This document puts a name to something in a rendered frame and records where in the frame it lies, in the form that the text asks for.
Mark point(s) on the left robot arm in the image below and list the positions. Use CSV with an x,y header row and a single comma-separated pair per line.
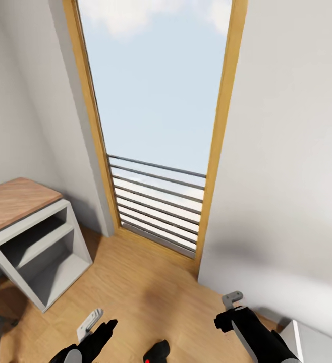
x,y
91,343

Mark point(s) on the digital camera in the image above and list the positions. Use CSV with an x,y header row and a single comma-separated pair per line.
x,y
158,354

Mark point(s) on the nightstand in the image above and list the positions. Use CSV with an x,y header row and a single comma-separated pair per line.
x,y
308,345

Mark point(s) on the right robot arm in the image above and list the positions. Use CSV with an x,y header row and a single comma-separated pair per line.
x,y
262,345

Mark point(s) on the desk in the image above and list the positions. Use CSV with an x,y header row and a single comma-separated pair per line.
x,y
42,250

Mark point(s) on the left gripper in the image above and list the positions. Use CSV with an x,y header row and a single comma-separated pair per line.
x,y
100,337

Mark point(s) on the fixed window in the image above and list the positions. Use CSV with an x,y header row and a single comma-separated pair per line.
x,y
157,79

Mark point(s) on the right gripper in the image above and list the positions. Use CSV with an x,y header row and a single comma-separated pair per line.
x,y
223,321

